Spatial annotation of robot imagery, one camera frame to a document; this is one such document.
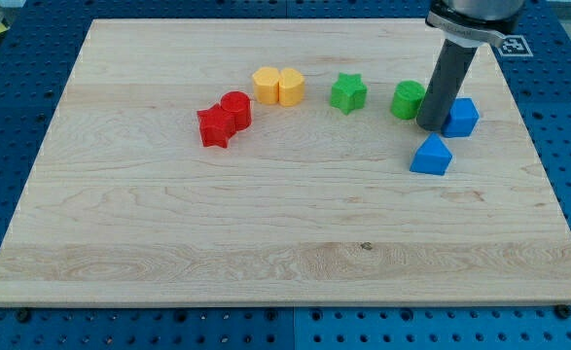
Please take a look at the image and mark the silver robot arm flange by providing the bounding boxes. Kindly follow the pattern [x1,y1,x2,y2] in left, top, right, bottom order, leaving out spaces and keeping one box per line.
[425,0,525,48]

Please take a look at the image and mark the red star block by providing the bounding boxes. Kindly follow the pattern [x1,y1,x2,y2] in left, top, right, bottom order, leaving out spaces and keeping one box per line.
[196,103,236,149]

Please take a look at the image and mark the green star block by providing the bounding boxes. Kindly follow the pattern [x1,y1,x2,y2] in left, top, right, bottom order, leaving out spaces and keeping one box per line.
[330,73,368,115]

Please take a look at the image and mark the red cylinder block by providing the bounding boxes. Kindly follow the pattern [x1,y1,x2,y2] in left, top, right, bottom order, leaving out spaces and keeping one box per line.
[221,90,252,131]

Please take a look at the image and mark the yellow half-round block right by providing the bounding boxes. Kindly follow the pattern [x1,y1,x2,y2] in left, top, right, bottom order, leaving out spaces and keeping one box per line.
[279,67,305,107]

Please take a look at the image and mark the yellow half-round block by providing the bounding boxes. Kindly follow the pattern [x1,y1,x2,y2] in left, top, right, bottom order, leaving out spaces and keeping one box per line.
[252,66,280,105]
[279,67,305,107]

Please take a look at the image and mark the light wooden board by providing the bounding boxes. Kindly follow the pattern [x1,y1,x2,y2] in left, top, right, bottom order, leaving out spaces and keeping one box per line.
[0,19,571,307]

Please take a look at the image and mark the yellow half-round block left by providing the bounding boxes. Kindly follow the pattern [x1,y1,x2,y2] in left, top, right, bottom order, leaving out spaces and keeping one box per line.
[252,66,280,105]

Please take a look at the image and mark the green cylinder block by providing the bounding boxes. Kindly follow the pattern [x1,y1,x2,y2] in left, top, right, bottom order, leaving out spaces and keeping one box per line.
[390,80,426,120]

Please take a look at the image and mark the blue triangular prism block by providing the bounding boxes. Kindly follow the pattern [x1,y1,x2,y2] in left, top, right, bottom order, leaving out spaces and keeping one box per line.
[410,133,453,176]

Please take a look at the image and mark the blue cube block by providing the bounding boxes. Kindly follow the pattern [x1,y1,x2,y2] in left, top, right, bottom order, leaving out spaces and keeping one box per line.
[442,97,480,138]

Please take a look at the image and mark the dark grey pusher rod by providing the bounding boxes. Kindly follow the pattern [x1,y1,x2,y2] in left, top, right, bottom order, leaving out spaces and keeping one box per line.
[415,39,477,131]

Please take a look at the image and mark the black white fiducial tag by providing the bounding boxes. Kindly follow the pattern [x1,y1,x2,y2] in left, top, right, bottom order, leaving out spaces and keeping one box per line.
[497,35,533,57]

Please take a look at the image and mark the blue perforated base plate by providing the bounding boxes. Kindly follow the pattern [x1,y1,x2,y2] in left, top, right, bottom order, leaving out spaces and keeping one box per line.
[0,1,571,349]

